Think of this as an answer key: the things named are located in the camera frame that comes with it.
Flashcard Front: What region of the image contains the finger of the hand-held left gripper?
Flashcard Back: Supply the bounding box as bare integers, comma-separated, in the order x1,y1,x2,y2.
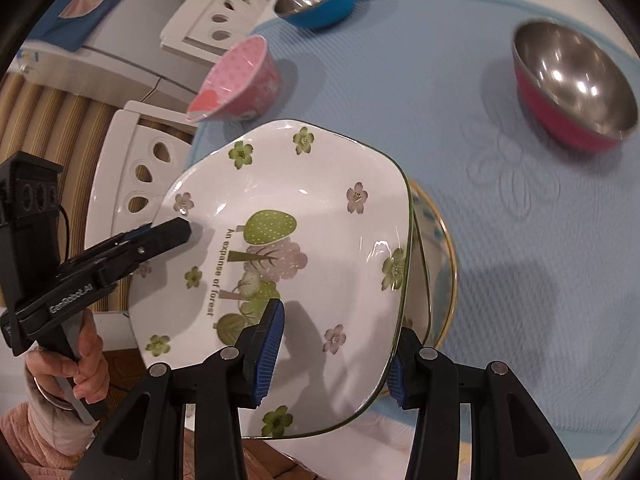
82,226,153,261
97,217,192,281

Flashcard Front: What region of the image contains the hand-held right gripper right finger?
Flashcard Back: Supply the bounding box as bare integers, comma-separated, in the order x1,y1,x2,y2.
387,327,576,480

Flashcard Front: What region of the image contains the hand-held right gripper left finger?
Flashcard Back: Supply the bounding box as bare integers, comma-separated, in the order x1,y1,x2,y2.
86,298,286,480

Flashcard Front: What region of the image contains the round plate with blue flower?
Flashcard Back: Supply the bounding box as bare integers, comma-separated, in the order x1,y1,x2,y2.
397,180,458,356

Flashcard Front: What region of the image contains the hexagonal white tree-print plate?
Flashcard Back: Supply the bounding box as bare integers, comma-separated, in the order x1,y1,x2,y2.
129,119,413,441

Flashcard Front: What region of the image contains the pink patterned bowl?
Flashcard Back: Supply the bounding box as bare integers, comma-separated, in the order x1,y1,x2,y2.
186,35,282,123

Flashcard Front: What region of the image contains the pink steel bowl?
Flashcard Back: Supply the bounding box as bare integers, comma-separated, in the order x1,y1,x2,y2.
511,19,640,153

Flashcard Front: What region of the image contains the person's left forearm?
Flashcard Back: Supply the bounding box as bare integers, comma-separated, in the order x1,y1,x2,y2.
0,385,101,480

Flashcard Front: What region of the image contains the person's left hand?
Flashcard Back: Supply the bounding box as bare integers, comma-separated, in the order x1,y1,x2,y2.
24,310,112,411

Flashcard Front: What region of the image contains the white dining chair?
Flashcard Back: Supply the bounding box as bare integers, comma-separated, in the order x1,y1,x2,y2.
84,101,196,311
160,0,281,66

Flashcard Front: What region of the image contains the white cabinet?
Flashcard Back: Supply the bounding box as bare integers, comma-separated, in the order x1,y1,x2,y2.
15,0,211,106

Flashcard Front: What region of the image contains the blue and pink picture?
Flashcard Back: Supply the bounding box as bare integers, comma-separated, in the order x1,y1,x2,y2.
37,0,156,53

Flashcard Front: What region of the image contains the light blue table mat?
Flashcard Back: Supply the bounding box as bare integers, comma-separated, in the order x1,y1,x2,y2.
185,0,640,451

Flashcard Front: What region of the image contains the black cable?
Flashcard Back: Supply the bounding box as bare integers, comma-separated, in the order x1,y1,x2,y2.
56,204,72,263

